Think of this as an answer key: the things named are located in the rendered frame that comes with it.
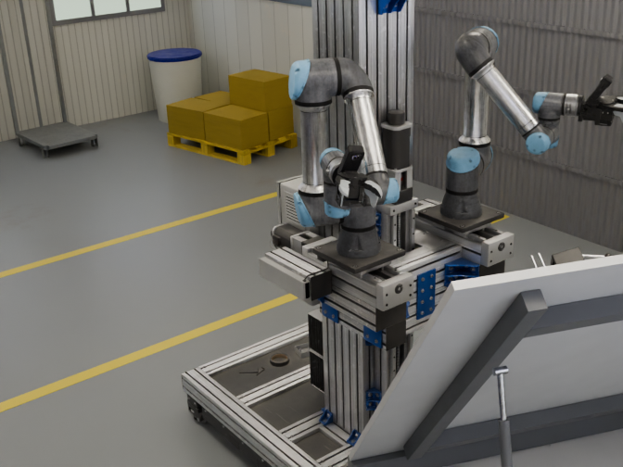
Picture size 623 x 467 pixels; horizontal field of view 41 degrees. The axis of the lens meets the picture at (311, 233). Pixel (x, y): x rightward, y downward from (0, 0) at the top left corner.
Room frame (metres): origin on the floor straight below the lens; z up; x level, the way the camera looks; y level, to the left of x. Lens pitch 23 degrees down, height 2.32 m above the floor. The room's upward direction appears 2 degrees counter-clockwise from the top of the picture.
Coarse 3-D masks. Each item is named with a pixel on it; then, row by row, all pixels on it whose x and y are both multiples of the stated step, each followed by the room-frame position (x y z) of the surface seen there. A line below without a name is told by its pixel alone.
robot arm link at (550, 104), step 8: (536, 96) 2.86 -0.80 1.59; (544, 96) 2.85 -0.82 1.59; (552, 96) 2.84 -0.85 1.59; (560, 96) 2.83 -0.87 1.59; (536, 104) 2.85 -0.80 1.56; (544, 104) 2.83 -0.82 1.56; (552, 104) 2.82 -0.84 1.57; (560, 104) 2.81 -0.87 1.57; (536, 112) 2.86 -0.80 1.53; (544, 112) 2.83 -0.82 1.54; (552, 112) 2.82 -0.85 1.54; (560, 112) 2.81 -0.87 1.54
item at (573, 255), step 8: (576, 248) 1.49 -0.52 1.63; (552, 256) 1.49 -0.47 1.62; (560, 256) 1.49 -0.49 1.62; (568, 256) 1.49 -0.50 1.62; (576, 256) 1.48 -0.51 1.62; (584, 256) 1.50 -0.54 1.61; (592, 256) 1.49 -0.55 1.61; (600, 256) 1.49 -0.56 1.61; (608, 256) 1.48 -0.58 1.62; (552, 264) 1.50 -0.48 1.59
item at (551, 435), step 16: (608, 416) 2.01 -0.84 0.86; (528, 432) 1.95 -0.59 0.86; (544, 432) 1.96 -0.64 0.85; (560, 432) 1.97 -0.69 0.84; (576, 432) 1.98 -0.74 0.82; (592, 432) 2.00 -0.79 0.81; (448, 448) 1.88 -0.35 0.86; (464, 448) 1.90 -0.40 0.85; (480, 448) 1.91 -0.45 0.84; (496, 448) 1.92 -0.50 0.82; (512, 448) 1.93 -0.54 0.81; (352, 464) 1.83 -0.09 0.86; (368, 464) 1.83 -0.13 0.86; (384, 464) 1.84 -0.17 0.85; (400, 464) 1.85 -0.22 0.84; (416, 464) 1.86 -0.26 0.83; (432, 464) 1.87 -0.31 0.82; (448, 464) 1.89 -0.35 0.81
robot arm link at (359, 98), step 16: (352, 64) 2.53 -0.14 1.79; (352, 80) 2.50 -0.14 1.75; (368, 80) 2.52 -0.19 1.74; (352, 96) 2.48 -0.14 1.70; (368, 96) 2.49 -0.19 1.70; (352, 112) 2.46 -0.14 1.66; (368, 112) 2.44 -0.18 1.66; (352, 128) 2.44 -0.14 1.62; (368, 128) 2.41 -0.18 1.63; (368, 144) 2.37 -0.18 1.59; (368, 160) 2.34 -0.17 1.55; (384, 160) 2.36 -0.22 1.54; (384, 176) 2.31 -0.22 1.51; (384, 192) 2.27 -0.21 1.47
